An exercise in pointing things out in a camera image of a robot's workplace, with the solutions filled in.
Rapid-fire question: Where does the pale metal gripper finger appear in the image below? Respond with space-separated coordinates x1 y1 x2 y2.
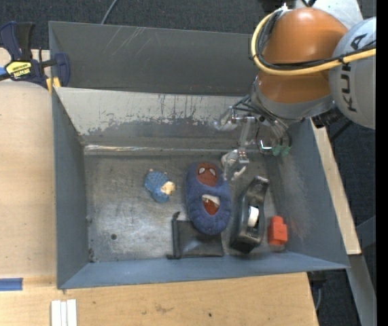
220 149 241 180
231 150 251 182

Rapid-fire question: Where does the blue slipper with red face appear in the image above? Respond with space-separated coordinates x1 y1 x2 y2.
183 161 233 236

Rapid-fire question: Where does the black tape dispenser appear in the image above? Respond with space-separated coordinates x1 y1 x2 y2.
228 175 270 255

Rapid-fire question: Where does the orange-red small block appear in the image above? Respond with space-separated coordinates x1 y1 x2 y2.
267 215 289 247

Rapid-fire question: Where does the blue and cream small toy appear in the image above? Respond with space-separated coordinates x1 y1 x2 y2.
143 169 177 204

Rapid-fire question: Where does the black flat pouch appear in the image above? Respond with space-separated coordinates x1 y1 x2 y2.
166 211 226 260

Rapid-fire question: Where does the grey metal bin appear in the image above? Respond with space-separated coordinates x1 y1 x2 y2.
48 20 351 290

